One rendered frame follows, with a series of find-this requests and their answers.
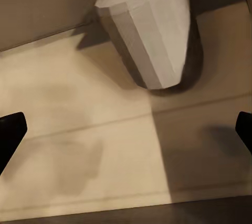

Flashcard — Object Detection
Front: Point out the pillar candle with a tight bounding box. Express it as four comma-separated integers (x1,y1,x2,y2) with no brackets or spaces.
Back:
95,0,204,90

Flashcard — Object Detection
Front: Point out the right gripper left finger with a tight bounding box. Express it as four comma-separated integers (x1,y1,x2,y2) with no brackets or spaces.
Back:
0,112,27,174

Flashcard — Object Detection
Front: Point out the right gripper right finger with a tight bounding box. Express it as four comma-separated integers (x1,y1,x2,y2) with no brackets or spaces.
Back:
235,111,252,154

